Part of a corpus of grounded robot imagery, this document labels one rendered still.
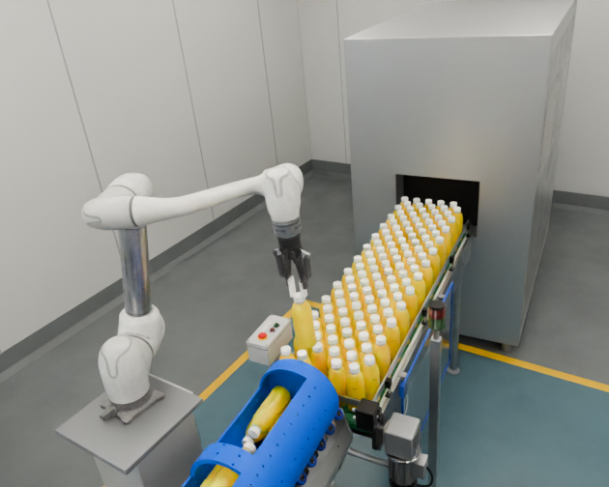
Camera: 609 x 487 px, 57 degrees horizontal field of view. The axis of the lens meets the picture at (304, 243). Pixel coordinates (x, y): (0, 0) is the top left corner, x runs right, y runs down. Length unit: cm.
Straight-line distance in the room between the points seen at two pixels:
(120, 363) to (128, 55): 315
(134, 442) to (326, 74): 513
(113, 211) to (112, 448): 83
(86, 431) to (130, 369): 28
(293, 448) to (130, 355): 70
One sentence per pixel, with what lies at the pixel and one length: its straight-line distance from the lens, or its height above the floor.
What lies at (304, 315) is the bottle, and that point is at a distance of 189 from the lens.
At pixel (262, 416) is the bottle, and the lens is 192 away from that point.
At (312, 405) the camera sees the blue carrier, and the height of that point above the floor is 118.
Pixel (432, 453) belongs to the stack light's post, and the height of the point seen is 48.
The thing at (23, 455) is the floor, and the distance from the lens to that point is 387.
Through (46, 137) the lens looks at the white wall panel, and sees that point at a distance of 439.
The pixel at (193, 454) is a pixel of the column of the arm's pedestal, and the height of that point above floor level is 71.
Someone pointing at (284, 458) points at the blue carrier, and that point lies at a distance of 175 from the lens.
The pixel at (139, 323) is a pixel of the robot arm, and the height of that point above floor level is 128.
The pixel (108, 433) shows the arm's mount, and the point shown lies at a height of 102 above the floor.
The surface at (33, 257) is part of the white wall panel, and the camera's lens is 446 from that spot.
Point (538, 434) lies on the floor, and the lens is 349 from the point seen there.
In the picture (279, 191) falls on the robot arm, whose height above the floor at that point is 184.
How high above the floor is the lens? 248
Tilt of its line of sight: 28 degrees down
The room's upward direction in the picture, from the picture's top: 6 degrees counter-clockwise
